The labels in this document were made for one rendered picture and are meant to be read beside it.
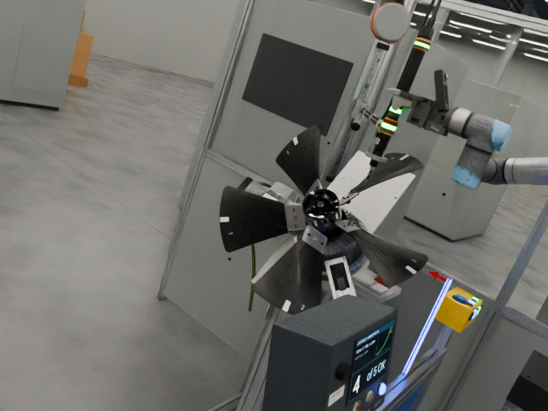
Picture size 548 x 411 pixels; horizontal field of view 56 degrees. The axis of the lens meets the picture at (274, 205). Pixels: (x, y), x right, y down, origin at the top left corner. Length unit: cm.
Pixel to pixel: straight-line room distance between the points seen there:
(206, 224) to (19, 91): 450
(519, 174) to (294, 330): 94
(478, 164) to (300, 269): 59
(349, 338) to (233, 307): 211
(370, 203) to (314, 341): 122
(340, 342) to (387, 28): 169
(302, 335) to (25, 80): 645
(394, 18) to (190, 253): 169
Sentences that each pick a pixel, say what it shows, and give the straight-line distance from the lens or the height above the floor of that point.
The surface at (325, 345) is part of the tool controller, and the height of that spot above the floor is 125.
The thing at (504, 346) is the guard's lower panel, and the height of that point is 85.
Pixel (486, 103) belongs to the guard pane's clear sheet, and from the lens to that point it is 227.
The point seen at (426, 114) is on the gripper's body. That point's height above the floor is 159.
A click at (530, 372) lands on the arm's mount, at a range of 155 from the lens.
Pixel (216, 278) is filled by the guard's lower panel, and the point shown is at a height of 35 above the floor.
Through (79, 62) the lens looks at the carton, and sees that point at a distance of 967.
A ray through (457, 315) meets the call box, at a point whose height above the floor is 103.
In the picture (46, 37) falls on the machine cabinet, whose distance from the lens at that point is 704.
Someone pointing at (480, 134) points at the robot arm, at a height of 159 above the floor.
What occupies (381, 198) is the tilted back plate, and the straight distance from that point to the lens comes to 197.
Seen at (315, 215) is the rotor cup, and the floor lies 119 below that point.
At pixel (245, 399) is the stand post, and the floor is 34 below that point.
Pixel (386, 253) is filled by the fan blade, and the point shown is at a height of 118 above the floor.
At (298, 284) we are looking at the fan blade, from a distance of 158.
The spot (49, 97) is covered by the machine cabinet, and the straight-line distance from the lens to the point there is 725.
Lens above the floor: 161
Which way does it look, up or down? 16 degrees down
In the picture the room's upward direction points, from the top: 20 degrees clockwise
